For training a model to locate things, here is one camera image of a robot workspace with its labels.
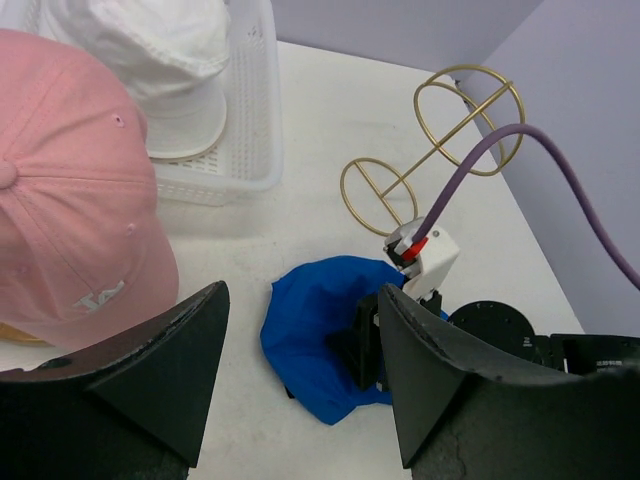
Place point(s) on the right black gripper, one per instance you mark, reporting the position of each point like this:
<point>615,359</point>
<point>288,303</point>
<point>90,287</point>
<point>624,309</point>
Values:
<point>474,332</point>

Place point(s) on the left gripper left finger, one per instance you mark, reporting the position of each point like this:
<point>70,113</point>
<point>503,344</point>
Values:
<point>166,390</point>

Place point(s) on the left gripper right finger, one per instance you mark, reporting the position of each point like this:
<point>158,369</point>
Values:
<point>429,364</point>

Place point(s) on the blue baseball cap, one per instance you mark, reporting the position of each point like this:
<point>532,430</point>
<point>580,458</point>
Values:
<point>307,304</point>

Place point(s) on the pink baseball cap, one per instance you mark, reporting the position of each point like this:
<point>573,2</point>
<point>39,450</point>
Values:
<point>84,255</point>

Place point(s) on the wooden hat stand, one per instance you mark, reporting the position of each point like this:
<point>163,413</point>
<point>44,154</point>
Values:
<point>9,334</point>

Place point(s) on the white plastic basket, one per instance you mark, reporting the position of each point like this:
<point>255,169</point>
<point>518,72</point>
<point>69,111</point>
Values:
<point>248,156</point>

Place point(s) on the white bucket hat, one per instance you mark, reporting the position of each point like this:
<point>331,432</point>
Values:
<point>168,54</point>

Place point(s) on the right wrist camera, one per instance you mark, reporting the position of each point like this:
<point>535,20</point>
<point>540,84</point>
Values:
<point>426,263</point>

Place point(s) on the gold wire hat stand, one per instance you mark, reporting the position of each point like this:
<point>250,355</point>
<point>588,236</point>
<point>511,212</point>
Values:
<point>478,110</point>

